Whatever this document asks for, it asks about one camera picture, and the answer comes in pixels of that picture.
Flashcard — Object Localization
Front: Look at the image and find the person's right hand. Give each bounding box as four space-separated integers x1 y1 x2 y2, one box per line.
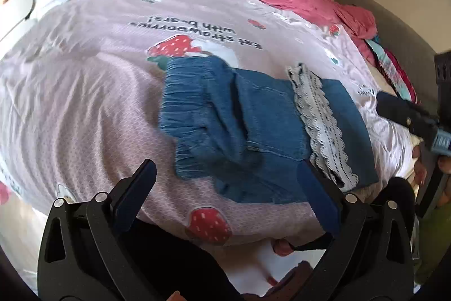
410 144 451 198

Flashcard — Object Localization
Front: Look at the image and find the colourful floral pillow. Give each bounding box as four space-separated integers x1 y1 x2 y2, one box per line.
365 40 418 104

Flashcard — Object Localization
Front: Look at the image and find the pink strawberry bear bedsheet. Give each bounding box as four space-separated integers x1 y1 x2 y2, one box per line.
1 0 413 246

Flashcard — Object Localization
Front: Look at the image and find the grey upholstered headboard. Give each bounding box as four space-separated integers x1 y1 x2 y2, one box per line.
336 0 439 113

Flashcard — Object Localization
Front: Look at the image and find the blue denim pants lace trim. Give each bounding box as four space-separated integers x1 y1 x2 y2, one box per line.
159 56 378 204

